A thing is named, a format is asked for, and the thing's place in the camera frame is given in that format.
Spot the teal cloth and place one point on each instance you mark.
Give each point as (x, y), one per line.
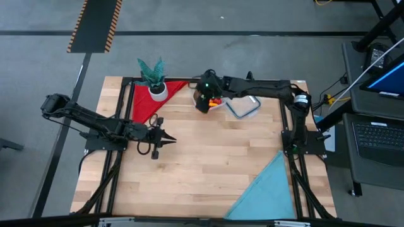
(268, 192)

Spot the silver metal bracket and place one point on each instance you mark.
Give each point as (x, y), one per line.
(115, 222)
(292, 224)

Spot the yellow power plug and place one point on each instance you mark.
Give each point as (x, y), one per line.
(329, 99)

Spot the black power brick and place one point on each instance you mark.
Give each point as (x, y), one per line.
(375, 58)

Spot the clear plastic tupperware container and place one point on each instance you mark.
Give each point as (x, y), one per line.
(221, 102)

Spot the laptop computer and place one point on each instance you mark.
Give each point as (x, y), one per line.
(350, 82)

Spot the red cloth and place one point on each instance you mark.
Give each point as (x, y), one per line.
(145, 107)

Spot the black laptop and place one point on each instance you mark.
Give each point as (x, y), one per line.
(378, 135)

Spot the monitor with blue screen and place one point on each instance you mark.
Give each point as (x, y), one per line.
(388, 82)

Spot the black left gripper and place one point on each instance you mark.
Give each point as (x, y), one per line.
(154, 134)

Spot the grey furniture leg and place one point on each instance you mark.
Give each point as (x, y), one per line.
(9, 144)

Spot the clear tupperware lid blue rim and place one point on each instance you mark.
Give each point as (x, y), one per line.
(243, 108)

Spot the black hazard-striped floor mat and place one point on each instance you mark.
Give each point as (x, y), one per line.
(94, 25)

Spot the green plant in white pot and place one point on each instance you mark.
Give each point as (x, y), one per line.
(156, 89)

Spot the black stand pole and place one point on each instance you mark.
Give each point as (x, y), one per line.
(378, 28)

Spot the blue and white box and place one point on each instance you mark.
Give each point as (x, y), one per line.
(330, 143)

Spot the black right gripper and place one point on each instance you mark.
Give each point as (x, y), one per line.
(210, 86)

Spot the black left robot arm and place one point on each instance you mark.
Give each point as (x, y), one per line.
(91, 121)

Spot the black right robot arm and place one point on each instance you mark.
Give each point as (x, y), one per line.
(296, 110)

